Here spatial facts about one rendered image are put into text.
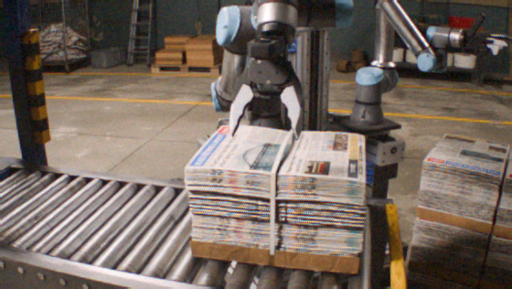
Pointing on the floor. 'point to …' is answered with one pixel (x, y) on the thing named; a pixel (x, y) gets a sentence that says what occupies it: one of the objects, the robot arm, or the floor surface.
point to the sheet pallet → (189, 55)
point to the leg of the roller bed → (377, 262)
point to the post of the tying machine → (13, 23)
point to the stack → (457, 254)
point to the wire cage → (62, 41)
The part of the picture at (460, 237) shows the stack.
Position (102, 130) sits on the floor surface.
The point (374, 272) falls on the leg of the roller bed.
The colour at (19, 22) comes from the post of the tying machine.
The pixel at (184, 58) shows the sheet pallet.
